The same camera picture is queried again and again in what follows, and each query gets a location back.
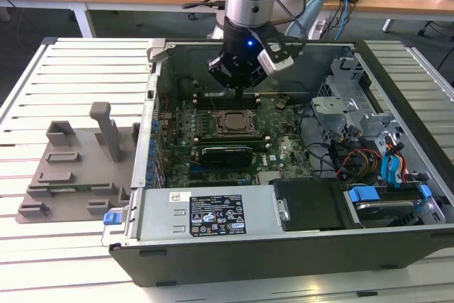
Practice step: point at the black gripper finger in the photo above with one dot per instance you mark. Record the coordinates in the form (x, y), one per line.
(259, 77)
(220, 69)

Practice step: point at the CPU socket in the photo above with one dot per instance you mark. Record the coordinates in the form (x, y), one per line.
(216, 133)

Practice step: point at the coin cell battery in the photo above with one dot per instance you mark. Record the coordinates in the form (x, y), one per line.
(282, 104)

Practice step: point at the thin locking lever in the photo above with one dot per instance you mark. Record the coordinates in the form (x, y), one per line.
(213, 104)

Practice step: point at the black RAM slot row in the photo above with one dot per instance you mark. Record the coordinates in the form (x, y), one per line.
(204, 101)
(230, 141)

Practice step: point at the green motherboard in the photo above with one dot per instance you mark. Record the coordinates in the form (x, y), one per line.
(283, 132)

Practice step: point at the grey case release latch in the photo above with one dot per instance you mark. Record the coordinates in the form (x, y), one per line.
(156, 51)

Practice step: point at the metal drive cage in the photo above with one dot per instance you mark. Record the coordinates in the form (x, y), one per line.
(328, 106)

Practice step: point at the black graphics card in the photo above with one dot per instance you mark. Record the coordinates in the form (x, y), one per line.
(223, 157)

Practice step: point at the silver chipset heatsink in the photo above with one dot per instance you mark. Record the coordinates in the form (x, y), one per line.
(269, 177)

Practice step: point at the black plastic cover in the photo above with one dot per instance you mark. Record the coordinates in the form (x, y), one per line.
(312, 203)

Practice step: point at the silver power supply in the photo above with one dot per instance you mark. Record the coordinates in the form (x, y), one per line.
(156, 210)

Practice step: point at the hard disk in blue carrier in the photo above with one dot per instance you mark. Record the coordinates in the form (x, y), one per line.
(363, 196)

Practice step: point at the grey parts rack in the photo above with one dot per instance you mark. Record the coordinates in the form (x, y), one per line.
(88, 161)

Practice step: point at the black office chair base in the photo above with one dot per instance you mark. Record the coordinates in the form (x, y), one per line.
(423, 31)

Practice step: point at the black PC case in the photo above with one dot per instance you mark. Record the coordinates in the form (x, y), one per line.
(283, 257)

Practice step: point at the blue case latch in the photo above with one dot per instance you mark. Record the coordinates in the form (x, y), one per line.
(111, 219)

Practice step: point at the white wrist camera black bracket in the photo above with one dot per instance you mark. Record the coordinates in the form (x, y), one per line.
(275, 65)

